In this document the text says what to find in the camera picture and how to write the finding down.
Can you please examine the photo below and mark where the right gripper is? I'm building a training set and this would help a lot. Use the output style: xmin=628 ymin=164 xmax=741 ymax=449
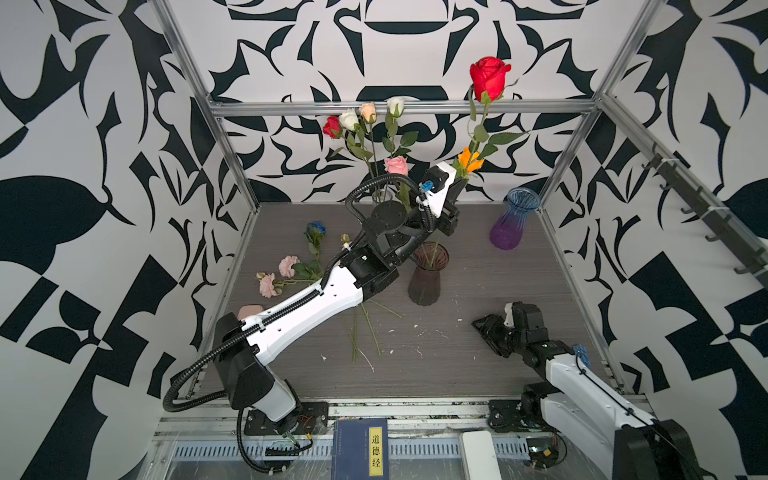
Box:
xmin=472 ymin=312 xmax=528 ymax=356

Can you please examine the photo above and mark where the dark purple glass vase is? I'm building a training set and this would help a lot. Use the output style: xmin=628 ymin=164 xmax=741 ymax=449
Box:
xmin=408 ymin=241 xmax=450 ymax=306

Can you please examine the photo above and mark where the orange rose stem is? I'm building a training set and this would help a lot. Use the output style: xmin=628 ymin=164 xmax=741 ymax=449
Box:
xmin=453 ymin=148 xmax=484 ymax=180

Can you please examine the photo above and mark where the clear glass vase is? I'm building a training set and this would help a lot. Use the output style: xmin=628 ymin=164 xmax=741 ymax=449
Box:
xmin=371 ymin=185 xmax=397 ymax=208

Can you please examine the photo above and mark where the pink rose stem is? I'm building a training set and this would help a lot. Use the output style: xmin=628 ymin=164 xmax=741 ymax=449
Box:
xmin=385 ymin=156 xmax=411 ymax=212

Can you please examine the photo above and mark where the white rose stem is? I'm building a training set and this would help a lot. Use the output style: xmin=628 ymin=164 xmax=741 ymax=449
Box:
xmin=382 ymin=97 xmax=418 ymax=192
xmin=338 ymin=107 xmax=374 ymax=179

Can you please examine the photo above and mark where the peach rose stem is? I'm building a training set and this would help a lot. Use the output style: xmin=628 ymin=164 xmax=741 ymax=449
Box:
xmin=359 ymin=103 xmax=379 ymax=178

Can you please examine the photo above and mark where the large red rose stem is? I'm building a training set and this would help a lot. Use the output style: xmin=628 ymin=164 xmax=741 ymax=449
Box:
xmin=467 ymin=57 xmax=514 ymax=161

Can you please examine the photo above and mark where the blue rose stem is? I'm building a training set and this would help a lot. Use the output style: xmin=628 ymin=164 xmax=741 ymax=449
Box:
xmin=305 ymin=221 xmax=326 ymax=279

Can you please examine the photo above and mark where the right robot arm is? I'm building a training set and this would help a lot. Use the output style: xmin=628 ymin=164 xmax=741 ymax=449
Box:
xmin=472 ymin=302 xmax=704 ymax=479

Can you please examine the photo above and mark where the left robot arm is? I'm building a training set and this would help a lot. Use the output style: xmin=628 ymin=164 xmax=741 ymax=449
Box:
xmin=212 ymin=171 xmax=467 ymax=424

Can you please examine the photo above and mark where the blue purple glass vase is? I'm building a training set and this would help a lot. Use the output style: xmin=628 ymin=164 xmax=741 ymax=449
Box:
xmin=489 ymin=187 xmax=541 ymax=250

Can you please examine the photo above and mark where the bunch of artificial flowers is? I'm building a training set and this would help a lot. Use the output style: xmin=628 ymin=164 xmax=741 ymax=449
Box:
xmin=347 ymin=300 xmax=404 ymax=371

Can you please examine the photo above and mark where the small blue object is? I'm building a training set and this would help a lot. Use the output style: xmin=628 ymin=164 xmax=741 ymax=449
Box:
xmin=572 ymin=344 xmax=591 ymax=368

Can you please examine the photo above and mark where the white rectangular device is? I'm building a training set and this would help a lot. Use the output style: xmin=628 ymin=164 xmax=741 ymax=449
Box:
xmin=459 ymin=430 xmax=502 ymax=480

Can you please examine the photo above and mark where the pink peony flower stem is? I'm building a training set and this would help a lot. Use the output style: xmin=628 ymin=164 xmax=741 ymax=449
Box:
xmin=256 ymin=255 xmax=319 ymax=298

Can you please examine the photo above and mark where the blue book yellow label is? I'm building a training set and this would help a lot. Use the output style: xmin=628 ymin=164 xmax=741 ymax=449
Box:
xmin=331 ymin=418 xmax=389 ymax=480

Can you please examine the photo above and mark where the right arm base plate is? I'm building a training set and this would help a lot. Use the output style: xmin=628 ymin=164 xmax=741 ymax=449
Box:
xmin=487 ymin=399 xmax=542 ymax=433

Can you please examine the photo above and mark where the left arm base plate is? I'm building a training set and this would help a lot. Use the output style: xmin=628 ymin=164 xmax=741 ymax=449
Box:
xmin=244 ymin=401 xmax=330 ymax=436

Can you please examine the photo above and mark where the black corrugated cable hose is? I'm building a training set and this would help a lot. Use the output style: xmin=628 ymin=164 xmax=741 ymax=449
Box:
xmin=161 ymin=173 xmax=436 ymax=475

